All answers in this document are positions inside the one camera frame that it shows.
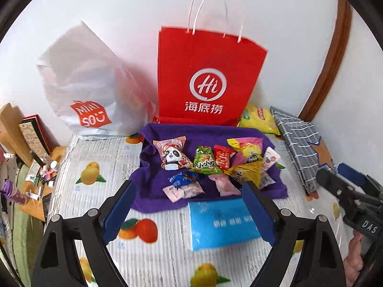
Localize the brown wooden door frame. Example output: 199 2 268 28
299 0 353 121

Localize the long white cake packet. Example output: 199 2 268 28
261 146 282 173

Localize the green snack packet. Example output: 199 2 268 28
190 145 224 175

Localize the pink yellow snack packet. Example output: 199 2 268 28
226 137 264 168

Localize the purple cloth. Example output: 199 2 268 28
131 124 288 213

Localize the white plastic bag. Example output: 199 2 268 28
36 21 157 141

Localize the green blanket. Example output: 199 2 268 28
8 167 50 286

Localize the grey checked cloth with star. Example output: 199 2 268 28
270 106 338 197

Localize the small pink toy figure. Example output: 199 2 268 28
38 166 58 183

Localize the red paper bag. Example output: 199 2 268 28
157 0 268 128

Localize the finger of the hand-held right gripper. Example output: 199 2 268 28
337 162 383 199
316 169 361 207

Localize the person's right hand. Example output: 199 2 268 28
343 234 371 281

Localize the wooden headboard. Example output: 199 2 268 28
0 103 31 168

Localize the blue tissue pack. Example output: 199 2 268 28
188 198 270 252

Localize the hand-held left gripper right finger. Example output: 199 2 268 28
241 181 344 287

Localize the wooden bedside shelf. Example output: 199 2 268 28
18 145 68 222

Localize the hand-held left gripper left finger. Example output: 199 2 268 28
31 179 138 287

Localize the small blue snack packet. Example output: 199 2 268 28
168 173 198 189

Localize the pink white snack packet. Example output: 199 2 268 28
258 172 276 190

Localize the yellow chips bag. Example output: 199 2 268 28
238 104 281 135

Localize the red snack packet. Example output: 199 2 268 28
213 145 237 171

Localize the pale pink snack packet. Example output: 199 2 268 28
162 182 204 203
208 175 242 197

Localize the panda print snack packet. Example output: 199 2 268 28
153 136 194 171

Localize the patterned box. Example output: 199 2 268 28
18 114 53 156

